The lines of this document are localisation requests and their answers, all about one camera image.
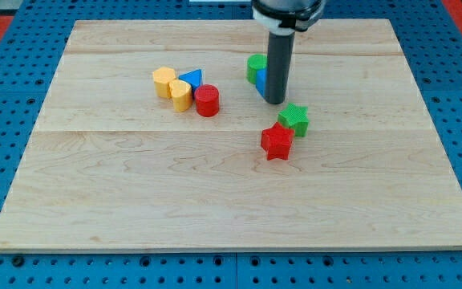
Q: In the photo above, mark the wooden board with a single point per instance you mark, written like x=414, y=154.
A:
x=110, y=167

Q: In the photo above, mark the yellow hexagon block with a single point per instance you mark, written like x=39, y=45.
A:
x=162, y=77

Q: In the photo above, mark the green cylinder block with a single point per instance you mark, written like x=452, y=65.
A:
x=254, y=64

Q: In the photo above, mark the red star block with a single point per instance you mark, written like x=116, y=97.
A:
x=277, y=141

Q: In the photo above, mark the green star block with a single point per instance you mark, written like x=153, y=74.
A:
x=295, y=117

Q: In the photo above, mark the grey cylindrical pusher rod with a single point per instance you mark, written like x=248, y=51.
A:
x=279, y=55

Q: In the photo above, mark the blue triangle block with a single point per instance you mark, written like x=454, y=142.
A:
x=193, y=78

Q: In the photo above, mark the red cylinder block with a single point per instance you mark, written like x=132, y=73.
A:
x=207, y=99

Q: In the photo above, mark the yellow heart block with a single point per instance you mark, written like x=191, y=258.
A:
x=181, y=95

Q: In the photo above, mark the blue cube block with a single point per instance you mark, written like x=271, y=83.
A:
x=260, y=82

